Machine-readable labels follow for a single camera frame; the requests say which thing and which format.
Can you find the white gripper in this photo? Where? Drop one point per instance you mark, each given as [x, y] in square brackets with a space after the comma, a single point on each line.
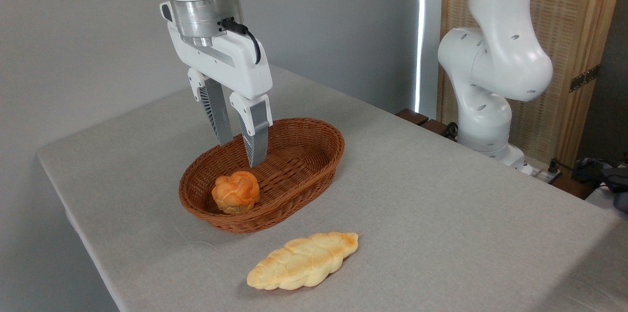
[230, 64]

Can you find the round orange knotted bread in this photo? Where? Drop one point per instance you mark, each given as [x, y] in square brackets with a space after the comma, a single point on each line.
[235, 193]

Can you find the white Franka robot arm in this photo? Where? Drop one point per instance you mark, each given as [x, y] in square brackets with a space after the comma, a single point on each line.
[495, 57]

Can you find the long braided pale bread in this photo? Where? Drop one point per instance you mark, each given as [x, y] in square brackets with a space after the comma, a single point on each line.
[301, 260]

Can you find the brown oval wicker basket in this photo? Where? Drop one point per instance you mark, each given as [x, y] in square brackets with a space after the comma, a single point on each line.
[299, 174]

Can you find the grey tablecloth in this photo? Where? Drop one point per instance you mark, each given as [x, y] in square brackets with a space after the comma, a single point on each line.
[441, 214]

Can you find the white power strip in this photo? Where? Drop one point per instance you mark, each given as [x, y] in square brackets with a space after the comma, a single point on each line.
[539, 174]

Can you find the dark metal screen hinge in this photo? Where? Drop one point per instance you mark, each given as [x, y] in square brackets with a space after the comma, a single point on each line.
[584, 78]

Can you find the rattan wooden folding screen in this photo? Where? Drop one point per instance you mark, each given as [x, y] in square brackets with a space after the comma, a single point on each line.
[569, 8]

